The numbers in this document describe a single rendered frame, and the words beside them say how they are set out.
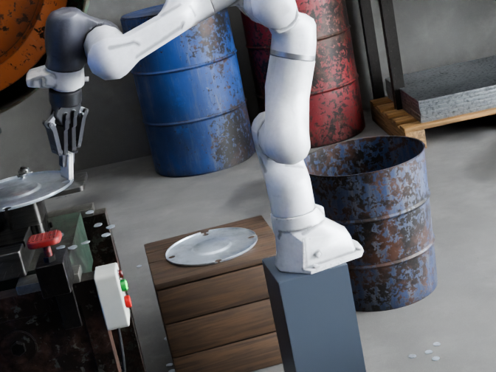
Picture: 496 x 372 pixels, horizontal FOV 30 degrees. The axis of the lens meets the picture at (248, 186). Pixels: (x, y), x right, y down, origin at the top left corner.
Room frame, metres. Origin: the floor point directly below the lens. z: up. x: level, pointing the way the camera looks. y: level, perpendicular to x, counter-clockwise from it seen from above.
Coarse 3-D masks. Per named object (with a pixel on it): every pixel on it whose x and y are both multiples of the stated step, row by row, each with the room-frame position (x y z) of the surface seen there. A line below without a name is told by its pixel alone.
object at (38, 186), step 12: (0, 180) 2.30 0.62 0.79; (12, 180) 2.30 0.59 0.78; (24, 180) 2.27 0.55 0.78; (36, 180) 2.25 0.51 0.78; (48, 180) 2.22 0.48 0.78; (60, 180) 2.20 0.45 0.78; (72, 180) 2.16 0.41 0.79; (0, 192) 2.18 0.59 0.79; (12, 192) 2.15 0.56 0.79; (24, 192) 2.13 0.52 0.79; (36, 192) 2.13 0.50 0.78; (48, 192) 2.11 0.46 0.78; (0, 204) 2.08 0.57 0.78; (12, 204) 2.06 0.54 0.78; (24, 204) 2.03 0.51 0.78
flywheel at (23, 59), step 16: (0, 0) 2.54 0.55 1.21; (16, 0) 2.54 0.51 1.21; (32, 0) 2.54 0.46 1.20; (48, 0) 2.51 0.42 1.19; (64, 0) 2.51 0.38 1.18; (0, 16) 2.54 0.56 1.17; (16, 16) 2.54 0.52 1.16; (32, 16) 2.54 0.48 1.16; (0, 32) 2.54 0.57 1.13; (16, 32) 2.54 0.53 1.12; (32, 32) 2.50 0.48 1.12; (0, 48) 2.54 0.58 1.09; (16, 48) 2.51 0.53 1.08; (32, 48) 2.50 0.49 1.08; (0, 64) 2.50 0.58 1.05; (16, 64) 2.50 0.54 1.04; (32, 64) 2.50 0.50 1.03; (0, 80) 2.50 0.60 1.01; (16, 80) 2.50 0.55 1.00
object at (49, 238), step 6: (36, 234) 1.87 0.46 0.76; (42, 234) 1.86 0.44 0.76; (48, 234) 1.85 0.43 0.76; (54, 234) 1.84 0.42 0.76; (60, 234) 1.84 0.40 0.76; (30, 240) 1.84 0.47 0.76; (36, 240) 1.83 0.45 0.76; (42, 240) 1.82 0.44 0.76; (48, 240) 1.82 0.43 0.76; (54, 240) 1.82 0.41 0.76; (60, 240) 1.83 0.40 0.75; (30, 246) 1.82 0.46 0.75; (36, 246) 1.81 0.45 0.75; (42, 246) 1.82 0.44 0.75; (48, 246) 1.82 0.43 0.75; (48, 252) 1.84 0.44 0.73
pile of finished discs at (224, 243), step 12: (228, 228) 2.83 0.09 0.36; (240, 228) 2.81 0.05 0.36; (180, 240) 2.80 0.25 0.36; (192, 240) 2.80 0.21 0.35; (204, 240) 2.77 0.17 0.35; (216, 240) 2.73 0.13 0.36; (228, 240) 2.71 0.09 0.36; (240, 240) 2.71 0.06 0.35; (252, 240) 2.68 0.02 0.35; (168, 252) 2.72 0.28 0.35; (180, 252) 2.70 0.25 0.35; (192, 252) 2.68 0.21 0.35; (204, 252) 2.65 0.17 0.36; (216, 252) 2.64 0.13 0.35; (228, 252) 2.62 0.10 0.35; (240, 252) 2.58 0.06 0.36; (180, 264) 2.59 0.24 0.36; (192, 264) 2.57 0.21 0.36; (204, 264) 2.56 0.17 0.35
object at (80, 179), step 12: (84, 180) 2.16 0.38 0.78; (60, 192) 2.11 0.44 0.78; (72, 192) 2.11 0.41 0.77; (36, 204) 2.13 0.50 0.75; (12, 216) 2.12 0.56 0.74; (24, 216) 2.12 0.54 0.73; (36, 216) 2.12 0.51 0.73; (12, 228) 2.12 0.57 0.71; (36, 228) 2.12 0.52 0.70; (48, 228) 2.19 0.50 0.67
